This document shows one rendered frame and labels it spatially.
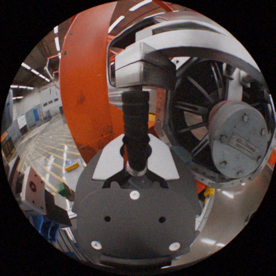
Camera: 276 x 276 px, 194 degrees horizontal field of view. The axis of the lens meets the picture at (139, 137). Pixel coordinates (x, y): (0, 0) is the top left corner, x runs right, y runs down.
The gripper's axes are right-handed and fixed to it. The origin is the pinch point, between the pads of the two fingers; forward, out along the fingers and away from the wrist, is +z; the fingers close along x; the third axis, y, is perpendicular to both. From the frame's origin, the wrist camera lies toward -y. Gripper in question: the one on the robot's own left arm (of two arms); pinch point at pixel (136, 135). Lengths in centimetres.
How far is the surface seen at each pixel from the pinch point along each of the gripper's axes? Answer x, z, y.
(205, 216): 62, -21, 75
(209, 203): 72, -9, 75
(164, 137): 11.6, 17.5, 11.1
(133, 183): -3.0, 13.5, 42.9
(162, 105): 9.7, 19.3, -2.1
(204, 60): 25.1, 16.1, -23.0
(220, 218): 89, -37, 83
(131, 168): -1.2, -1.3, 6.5
